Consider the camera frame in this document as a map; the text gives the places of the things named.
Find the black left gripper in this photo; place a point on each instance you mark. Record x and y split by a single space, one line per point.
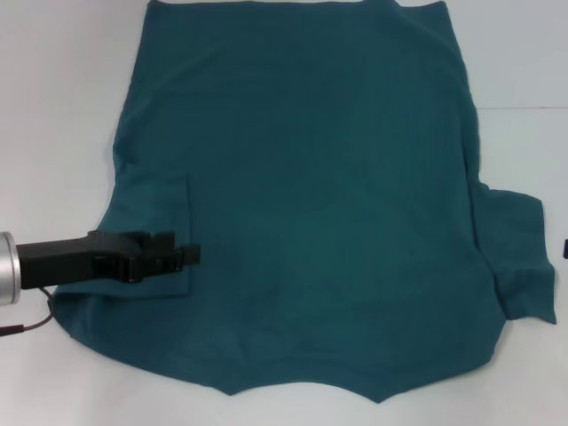
66 262

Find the teal blue t-shirt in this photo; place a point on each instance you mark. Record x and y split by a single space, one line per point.
310 177

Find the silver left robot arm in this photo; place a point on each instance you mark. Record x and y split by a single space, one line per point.
8 270

